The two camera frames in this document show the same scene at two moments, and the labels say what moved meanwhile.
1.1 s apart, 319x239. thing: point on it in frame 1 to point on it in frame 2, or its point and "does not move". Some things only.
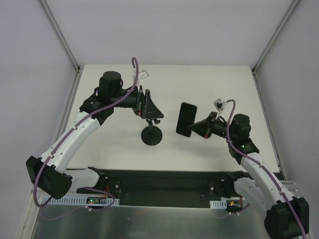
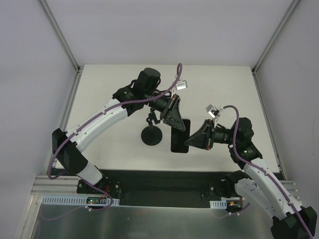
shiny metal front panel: x=77 y=221 does not move
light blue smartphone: x=186 y=118 to x=178 y=137
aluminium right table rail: x=268 y=127 does not move
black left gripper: x=144 y=104 to x=171 y=107
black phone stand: x=151 y=135 does not move
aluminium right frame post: x=291 y=7 does not move
